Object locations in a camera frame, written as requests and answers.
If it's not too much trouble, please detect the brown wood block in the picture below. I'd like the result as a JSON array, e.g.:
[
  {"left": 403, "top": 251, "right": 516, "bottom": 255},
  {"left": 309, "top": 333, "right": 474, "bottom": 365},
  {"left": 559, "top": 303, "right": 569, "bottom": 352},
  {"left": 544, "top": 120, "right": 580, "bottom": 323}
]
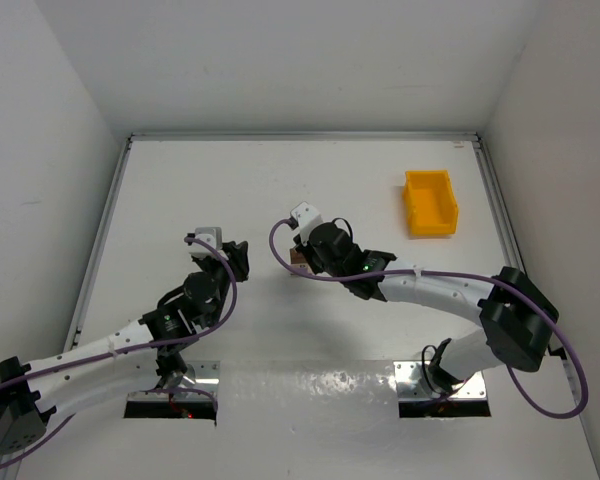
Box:
[{"left": 289, "top": 249, "right": 308, "bottom": 268}]

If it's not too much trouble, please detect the purple wood cube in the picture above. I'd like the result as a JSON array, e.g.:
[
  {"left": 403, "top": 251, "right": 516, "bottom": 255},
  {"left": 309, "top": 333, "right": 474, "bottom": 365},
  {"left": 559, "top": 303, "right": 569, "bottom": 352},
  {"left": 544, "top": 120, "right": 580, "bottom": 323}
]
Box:
[{"left": 298, "top": 265, "right": 313, "bottom": 276}]

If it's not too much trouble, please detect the yellow plastic bin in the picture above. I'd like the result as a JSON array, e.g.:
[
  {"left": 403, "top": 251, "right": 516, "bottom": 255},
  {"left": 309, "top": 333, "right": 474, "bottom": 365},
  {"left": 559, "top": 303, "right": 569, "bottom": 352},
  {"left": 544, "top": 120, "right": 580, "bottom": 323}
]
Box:
[{"left": 402, "top": 170, "right": 459, "bottom": 237}]

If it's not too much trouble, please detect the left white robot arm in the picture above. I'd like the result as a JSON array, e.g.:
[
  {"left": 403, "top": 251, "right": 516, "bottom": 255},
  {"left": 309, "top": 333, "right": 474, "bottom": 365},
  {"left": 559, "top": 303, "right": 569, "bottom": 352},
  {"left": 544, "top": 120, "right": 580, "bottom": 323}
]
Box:
[{"left": 0, "top": 237, "right": 249, "bottom": 456}]

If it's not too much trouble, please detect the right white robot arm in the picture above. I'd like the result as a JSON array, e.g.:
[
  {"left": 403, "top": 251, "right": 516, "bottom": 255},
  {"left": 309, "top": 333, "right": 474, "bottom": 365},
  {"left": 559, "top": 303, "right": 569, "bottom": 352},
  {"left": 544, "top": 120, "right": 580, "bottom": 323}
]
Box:
[{"left": 294, "top": 222, "right": 558, "bottom": 395}]

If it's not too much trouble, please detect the white front cover board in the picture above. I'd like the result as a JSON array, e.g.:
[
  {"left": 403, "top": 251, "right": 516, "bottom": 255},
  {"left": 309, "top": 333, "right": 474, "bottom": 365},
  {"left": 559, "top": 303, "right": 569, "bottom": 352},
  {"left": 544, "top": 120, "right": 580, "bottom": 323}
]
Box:
[{"left": 18, "top": 361, "right": 597, "bottom": 479}]

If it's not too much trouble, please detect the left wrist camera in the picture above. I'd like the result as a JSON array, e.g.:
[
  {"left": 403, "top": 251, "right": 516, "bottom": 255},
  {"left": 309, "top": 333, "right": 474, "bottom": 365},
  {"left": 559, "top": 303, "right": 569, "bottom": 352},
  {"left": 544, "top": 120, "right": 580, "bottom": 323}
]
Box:
[{"left": 184, "top": 227, "right": 227, "bottom": 260}]

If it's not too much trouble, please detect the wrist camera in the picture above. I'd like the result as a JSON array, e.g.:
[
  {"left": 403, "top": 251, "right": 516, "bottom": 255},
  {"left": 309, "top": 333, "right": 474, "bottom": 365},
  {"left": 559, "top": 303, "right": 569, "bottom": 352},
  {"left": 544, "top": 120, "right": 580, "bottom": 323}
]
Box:
[
  {"left": 290, "top": 201, "right": 324, "bottom": 248},
  {"left": 184, "top": 227, "right": 227, "bottom": 260}
]

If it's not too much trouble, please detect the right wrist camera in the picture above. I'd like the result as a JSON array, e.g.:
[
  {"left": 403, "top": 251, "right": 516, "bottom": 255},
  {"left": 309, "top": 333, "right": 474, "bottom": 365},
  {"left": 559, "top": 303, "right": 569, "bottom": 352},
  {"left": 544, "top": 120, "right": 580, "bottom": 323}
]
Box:
[{"left": 290, "top": 201, "right": 324, "bottom": 248}]

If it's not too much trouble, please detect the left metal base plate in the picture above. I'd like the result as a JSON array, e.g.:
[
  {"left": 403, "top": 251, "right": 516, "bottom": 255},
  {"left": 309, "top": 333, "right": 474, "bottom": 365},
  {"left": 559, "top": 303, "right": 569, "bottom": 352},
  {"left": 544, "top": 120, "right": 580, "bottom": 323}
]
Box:
[{"left": 161, "top": 361, "right": 220, "bottom": 401}]

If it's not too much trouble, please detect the metal base plate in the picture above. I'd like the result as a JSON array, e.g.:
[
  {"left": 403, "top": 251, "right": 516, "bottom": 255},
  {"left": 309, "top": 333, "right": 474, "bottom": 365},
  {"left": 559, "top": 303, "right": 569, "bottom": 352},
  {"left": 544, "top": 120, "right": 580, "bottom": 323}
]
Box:
[
  {"left": 161, "top": 361, "right": 220, "bottom": 401},
  {"left": 394, "top": 360, "right": 488, "bottom": 403}
]

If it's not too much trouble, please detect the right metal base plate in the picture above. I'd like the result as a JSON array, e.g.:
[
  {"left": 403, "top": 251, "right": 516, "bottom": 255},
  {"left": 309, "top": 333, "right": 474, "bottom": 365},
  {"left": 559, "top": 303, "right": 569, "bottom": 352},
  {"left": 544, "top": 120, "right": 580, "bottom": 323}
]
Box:
[{"left": 394, "top": 360, "right": 488, "bottom": 403}]

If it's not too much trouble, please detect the aluminium table frame rail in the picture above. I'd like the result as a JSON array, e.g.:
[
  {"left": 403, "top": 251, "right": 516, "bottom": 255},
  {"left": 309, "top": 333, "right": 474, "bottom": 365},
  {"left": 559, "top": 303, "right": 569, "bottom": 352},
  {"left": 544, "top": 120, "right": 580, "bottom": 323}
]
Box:
[{"left": 15, "top": 130, "right": 579, "bottom": 426}]

